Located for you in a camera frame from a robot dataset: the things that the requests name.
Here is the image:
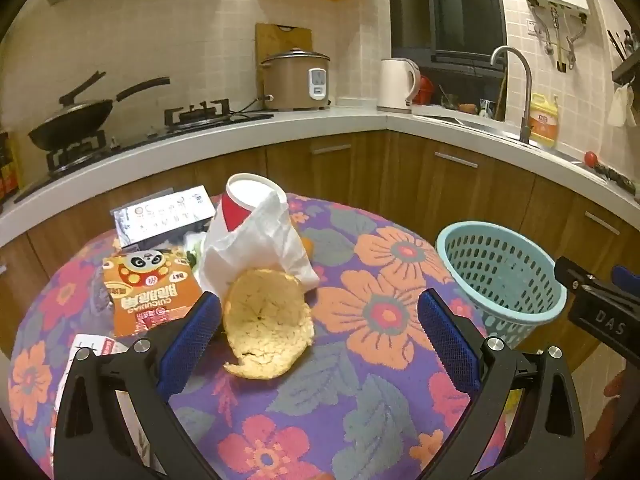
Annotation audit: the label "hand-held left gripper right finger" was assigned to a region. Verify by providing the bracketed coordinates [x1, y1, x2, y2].
[417, 287, 586, 480]

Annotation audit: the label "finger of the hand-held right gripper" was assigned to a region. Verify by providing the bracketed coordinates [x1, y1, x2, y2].
[611, 265, 640, 296]
[554, 256, 603, 295]

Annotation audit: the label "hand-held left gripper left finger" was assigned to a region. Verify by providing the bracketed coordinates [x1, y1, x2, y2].
[52, 290, 223, 480]

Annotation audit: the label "teal plastic basket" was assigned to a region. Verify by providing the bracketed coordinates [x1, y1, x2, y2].
[436, 221, 568, 348]

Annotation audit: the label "yellow pomelo peel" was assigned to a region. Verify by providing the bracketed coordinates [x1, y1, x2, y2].
[220, 269, 315, 378]

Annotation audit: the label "red paper cup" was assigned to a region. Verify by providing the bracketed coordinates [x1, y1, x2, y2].
[221, 173, 287, 233]

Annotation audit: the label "orange panda snack packet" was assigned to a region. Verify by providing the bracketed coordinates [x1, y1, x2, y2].
[102, 247, 203, 338]

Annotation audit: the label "white paper packet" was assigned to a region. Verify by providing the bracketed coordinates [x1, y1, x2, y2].
[70, 334, 151, 461]

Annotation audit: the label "floral tablecloth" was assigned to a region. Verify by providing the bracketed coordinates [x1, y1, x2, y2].
[7, 192, 506, 480]

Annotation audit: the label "white paper tissue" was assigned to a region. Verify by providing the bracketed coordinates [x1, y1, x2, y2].
[200, 191, 320, 297]

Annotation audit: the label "silver white carton box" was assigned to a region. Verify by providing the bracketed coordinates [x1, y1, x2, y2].
[112, 185, 213, 250]

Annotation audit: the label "yellow dish soap bottle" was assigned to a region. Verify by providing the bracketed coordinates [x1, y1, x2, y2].
[529, 92, 560, 150]

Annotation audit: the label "steel sink faucet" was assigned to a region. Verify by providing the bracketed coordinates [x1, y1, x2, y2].
[490, 46, 533, 143]

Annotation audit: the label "hanging white cloth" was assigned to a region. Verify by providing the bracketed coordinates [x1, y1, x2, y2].
[609, 85, 638, 128]

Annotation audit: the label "steel sink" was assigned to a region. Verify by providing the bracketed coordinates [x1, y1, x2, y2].
[425, 112, 541, 147]

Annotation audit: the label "wooden base cabinets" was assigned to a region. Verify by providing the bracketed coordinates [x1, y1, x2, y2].
[0, 127, 640, 386]

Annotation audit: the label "black gas stove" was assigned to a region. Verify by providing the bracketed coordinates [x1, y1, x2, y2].
[15, 99, 275, 203]

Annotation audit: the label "black wok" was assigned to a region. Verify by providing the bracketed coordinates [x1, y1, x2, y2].
[27, 71, 171, 153]

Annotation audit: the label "sauce bottles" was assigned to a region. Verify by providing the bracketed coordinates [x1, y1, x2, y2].
[0, 130, 21, 201]

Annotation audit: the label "white kitchen countertop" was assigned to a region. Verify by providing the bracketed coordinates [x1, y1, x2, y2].
[0, 102, 640, 241]

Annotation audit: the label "white electric kettle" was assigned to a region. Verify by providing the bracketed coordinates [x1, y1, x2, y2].
[376, 58, 422, 114]

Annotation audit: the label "brown rice cooker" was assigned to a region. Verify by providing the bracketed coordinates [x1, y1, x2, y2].
[260, 48, 332, 112]

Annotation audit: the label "dark window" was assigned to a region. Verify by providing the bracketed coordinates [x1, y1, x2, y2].
[387, 0, 506, 66]

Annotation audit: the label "wooden cutting board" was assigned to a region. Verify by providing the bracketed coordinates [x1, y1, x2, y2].
[255, 22, 313, 96]

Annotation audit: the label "black power cord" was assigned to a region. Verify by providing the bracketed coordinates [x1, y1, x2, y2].
[230, 94, 275, 122]

